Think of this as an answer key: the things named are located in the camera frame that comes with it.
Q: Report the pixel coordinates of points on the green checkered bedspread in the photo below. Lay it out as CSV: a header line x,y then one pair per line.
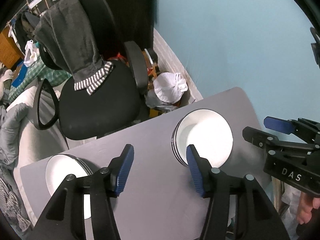
x,y
38,71

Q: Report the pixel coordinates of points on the white plastic bag by wall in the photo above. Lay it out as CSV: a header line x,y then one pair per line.
x,y
170,87

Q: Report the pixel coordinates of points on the striped grey cloth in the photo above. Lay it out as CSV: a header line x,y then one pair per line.
x,y
11,208

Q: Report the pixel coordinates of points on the white bowl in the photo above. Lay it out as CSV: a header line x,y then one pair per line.
x,y
175,150
209,132

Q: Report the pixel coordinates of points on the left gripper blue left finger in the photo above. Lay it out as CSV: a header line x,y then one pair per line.
x,y
119,168

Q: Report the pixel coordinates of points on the metal storage shelf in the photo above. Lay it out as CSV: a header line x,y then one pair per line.
x,y
38,6

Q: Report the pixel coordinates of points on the white plastic bag on bed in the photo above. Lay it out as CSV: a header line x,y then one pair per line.
x,y
31,53

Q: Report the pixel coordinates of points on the grey duvet on bed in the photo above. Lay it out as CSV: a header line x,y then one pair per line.
x,y
10,129

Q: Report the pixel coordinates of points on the black office chair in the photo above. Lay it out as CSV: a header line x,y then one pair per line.
x,y
118,102

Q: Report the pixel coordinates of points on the person's right hand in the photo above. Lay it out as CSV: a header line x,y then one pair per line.
x,y
306,204

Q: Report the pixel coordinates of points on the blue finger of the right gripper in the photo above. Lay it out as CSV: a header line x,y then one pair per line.
x,y
261,139
279,125

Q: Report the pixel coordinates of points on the grey towel with striped edge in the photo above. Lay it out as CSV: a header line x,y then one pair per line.
x,y
65,32

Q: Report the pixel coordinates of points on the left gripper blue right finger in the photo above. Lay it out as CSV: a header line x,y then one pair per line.
x,y
199,168

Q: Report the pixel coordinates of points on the blue box on bed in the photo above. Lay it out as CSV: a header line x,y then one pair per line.
x,y
20,77

